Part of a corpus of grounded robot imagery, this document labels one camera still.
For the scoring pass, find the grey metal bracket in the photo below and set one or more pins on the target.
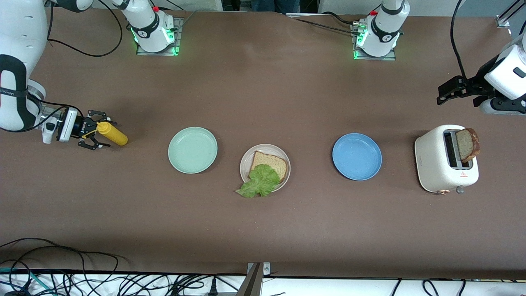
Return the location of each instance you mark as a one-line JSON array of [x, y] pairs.
[[254, 283]]

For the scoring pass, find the blue plate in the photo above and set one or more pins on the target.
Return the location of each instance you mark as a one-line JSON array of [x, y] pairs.
[[356, 157]]

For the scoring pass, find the green plate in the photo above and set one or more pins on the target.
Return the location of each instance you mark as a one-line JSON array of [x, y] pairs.
[[192, 150]]

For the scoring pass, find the green lettuce leaf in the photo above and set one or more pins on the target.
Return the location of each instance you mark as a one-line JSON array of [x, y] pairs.
[[261, 183]]

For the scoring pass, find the black power plug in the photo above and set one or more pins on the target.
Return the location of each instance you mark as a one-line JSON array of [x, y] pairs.
[[213, 287]]

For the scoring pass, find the beige plate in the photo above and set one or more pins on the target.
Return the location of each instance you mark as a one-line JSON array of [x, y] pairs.
[[245, 164]]

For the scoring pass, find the white toaster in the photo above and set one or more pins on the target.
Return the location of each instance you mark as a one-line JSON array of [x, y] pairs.
[[431, 164]]

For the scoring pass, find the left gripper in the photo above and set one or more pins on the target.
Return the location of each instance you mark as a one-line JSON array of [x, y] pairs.
[[476, 83]]

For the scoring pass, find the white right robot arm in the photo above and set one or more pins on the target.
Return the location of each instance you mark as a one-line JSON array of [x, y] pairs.
[[16, 49]]

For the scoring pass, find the yellow mustard squeeze bottle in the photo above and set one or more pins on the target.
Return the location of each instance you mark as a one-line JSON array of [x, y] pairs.
[[117, 137]]

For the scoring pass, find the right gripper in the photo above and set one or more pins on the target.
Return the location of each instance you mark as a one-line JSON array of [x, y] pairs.
[[77, 126]]

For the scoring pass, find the grey power strip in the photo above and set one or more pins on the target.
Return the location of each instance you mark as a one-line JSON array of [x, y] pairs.
[[279, 5]]

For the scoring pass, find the aluminium frame profile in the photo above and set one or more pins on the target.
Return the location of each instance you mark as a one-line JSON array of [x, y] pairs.
[[503, 20]]

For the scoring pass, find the brown bread slice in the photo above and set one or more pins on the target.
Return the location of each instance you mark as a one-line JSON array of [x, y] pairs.
[[271, 160], [466, 144]]

